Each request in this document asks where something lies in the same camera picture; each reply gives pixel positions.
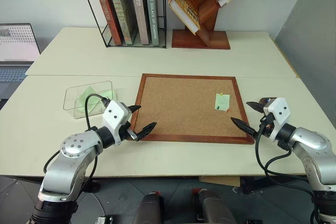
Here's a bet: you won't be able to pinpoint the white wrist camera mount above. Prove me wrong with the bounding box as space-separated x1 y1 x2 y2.
262 97 292 141
101 100 131 146

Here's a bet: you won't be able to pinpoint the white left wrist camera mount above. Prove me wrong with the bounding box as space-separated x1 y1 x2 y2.
101 100 131 146

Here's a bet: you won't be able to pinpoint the clear plastic box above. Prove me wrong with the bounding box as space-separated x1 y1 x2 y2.
62 80 118 120

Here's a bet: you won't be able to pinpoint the grey open laptop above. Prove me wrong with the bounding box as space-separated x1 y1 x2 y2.
0 23 42 102

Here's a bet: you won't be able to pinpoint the red-brown wooden tree bookshelf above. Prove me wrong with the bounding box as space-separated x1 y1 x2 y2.
171 0 266 50

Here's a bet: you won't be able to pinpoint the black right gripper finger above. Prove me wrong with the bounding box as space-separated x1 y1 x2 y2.
246 101 264 114
230 116 257 136

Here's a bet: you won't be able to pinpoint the black wire book rack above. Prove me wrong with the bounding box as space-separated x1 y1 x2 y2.
77 0 168 49

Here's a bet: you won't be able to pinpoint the brown book titled Homes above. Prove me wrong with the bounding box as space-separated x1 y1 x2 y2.
129 0 152 46

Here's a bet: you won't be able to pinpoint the red-brown hardcover book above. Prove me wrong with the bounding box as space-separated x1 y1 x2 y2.
93 0 124 47

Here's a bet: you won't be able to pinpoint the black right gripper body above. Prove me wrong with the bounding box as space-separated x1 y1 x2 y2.
254 97 277 138

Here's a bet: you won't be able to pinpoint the pale green paper note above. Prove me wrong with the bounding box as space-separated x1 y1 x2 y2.
214 92 230 111

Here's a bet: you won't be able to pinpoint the small black device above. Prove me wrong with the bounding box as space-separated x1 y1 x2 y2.
95 215 114 224

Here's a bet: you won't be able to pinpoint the black table frame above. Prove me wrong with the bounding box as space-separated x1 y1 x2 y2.
0 174 316 195

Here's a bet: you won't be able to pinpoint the olive green patterned book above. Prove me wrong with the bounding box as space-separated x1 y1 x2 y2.
107 0 139 46

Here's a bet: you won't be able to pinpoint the dark rounded shape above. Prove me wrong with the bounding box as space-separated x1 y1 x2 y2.
192 188 237 224
132 191 165 224

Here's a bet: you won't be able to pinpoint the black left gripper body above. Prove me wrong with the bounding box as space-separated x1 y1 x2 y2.
117 105 140 145

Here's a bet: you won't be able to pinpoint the wood-framed cork board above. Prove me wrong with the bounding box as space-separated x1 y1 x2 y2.
129 73 255 145

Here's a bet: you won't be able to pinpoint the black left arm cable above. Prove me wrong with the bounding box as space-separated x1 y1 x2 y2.
43 93 110 183

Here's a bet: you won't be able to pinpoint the brown cardboard piece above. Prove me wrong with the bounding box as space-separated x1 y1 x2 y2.
198 175 241 188

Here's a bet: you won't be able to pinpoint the grey partition panel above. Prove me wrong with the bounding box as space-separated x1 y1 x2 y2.
272 0 336 99

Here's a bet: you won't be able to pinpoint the grey-green slim book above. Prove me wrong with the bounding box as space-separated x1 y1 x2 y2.
144 0 160 46

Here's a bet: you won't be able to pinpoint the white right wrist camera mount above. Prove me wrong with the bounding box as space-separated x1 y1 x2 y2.
262 97 292 141

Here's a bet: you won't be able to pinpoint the yellow orange patterned book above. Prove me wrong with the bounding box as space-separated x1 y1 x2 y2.
167 0 202 36

